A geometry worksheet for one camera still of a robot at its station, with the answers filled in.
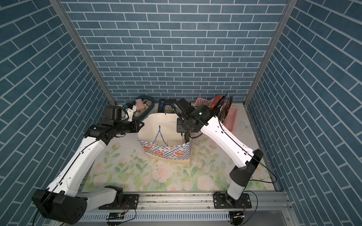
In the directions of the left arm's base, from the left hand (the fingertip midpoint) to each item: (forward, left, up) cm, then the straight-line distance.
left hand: (147, 123), depth 75 cm
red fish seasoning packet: (+27, -42, -7) cm, 51 cm away
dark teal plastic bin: (+28, +10, -21) cm, 37 cm away
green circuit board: (-38, +15, -29) cm, 51 cm away
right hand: (-4, -19, +1) cm, 20 cm away
